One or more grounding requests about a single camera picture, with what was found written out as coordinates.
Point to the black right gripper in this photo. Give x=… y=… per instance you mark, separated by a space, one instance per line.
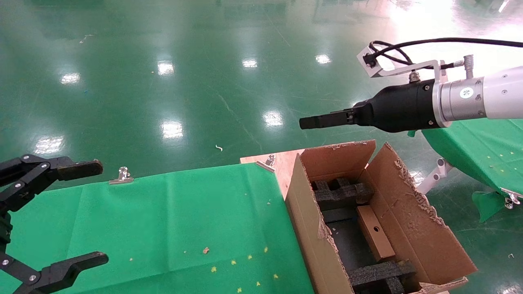
x=400 y=108

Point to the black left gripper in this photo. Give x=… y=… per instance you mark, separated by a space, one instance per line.
x=3 y=228

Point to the small cardboard box with hole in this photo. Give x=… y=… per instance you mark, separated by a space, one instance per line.
x=378 y=241

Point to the large open cardboard carton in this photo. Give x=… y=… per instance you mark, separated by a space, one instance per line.
x=408 y=228

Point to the silver binder clip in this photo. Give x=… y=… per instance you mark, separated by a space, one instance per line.
x=269 y=160
x=121 y=179
x=511 y=200

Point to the green table cloth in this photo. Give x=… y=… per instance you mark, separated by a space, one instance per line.
x=143 y=220
x=482 y=147

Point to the white metal table leg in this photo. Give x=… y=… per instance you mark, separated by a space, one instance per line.
x=437 y=175

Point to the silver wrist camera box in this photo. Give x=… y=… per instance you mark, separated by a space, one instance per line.
x=374 y=70

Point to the silver camera mounting bracket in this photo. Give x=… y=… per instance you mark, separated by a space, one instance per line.
x=443 y=73

